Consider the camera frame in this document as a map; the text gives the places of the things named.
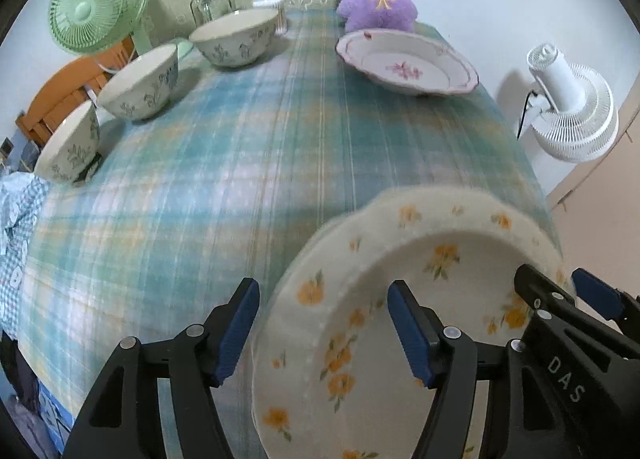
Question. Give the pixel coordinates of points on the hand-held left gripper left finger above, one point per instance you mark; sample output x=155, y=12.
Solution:
x=235, y=329

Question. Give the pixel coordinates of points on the clear cotton swab container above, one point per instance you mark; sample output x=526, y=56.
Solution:
x=280, y=19

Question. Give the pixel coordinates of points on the glass jar with black lid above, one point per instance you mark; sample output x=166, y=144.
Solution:
x=210, y=4

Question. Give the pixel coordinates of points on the white fan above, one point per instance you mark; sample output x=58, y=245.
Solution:
x=565, y=84

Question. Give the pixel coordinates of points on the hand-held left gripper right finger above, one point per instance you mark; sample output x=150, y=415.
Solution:
x=407, y=334

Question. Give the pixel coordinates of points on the plaid green tablecloth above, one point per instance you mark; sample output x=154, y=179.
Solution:
x=225, y=164

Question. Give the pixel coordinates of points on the blue checked blanket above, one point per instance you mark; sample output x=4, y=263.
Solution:
x=20, y=239

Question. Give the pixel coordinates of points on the yellow flowered cream plate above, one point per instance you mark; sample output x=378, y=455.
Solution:
x=450, y=239

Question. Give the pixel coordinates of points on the leaf patterned cream bowl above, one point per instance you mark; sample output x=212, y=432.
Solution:
x=140, y=89
x=70, y=149
x=235, y=44

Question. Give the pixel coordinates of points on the green desk fan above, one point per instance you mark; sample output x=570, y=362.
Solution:
x=80, y=9

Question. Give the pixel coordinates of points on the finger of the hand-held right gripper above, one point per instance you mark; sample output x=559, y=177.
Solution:
x=545, y=289
x=595, y=289

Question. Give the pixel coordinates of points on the pink flowered white plate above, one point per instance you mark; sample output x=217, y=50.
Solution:
x=400, y=64

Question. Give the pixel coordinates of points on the orange wooden headboard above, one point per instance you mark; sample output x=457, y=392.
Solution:
x=55, y=89

